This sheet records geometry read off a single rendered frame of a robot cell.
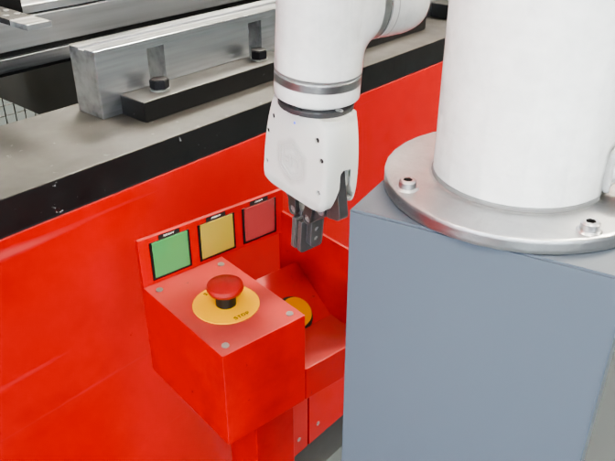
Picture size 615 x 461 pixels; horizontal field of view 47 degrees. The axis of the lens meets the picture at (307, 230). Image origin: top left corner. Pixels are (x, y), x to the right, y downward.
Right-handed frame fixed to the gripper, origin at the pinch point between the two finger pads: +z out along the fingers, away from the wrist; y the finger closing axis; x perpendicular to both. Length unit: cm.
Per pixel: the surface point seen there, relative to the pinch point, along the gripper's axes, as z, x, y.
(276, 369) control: 11.2, -8.5, 6.0
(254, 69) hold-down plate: -2.7, 19.8, -36.3
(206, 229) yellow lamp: 2.6, -6.6, -10.0
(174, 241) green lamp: 2.7, -10.9, -9.9
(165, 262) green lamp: 4.8, -12.3, -9.8
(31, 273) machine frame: 9.0, -23.1, -22.1
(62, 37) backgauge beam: -3, 2, -66
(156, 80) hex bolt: -4.7, 2.5, -35.9
